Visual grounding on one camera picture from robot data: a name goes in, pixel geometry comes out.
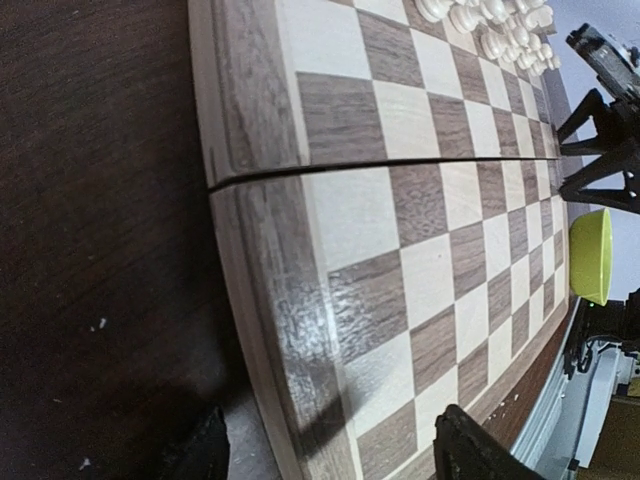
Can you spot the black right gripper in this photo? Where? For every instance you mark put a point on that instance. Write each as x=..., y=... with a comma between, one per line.
x=605, y=55

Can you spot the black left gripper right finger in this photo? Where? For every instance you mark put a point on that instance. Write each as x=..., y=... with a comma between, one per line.
x=464, y=450

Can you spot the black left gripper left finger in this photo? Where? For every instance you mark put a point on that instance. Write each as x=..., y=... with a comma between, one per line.
x=203, y=453

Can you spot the wooden chess board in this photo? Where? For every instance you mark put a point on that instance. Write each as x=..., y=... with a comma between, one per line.
x=383, y=192

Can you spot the green bowl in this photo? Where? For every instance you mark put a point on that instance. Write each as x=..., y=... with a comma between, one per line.
x=591, y=256

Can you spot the aluminium front rail frame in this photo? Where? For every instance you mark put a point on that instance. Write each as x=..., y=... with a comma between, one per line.
x=599, y=360

